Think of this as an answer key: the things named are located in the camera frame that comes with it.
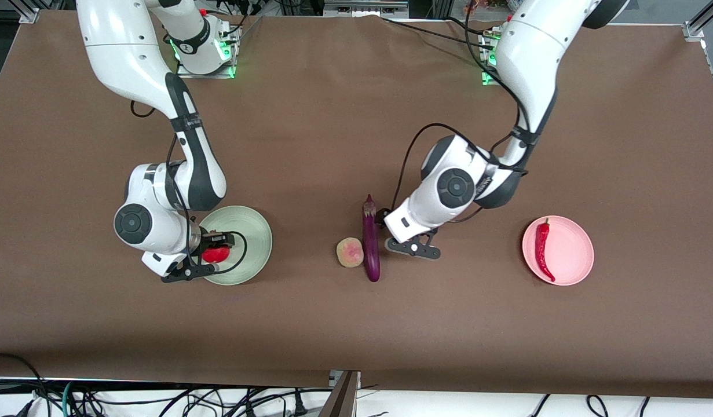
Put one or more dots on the red pomegranate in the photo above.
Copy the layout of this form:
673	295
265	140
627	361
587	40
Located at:
217	255

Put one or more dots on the purple eggplant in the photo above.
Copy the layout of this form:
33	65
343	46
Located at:
370	249

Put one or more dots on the green pink peach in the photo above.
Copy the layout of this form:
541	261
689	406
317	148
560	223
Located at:
349	253

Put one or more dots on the red chili pepper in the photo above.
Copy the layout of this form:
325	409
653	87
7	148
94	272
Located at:
542	243

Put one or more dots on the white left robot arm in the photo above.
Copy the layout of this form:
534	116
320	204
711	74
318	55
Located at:
530	52

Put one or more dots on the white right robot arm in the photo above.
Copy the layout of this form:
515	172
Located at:
124	52

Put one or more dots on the light green round plate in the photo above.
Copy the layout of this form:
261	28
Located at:
246	231

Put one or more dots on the brown table covering sheet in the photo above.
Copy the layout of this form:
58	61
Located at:
333	145

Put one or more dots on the pink round plate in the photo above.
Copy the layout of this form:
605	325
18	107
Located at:
570	255

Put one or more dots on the grey metal box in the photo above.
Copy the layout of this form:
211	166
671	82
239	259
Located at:
362	7

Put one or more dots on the orange red background object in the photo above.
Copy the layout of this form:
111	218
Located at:
478	6

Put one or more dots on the dark brown post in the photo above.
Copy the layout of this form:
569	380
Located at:
342	399

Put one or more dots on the aluminium right arm base plate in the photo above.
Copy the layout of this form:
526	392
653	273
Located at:
229	58

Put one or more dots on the aluminium left arm base plate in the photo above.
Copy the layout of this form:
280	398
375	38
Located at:
486	40

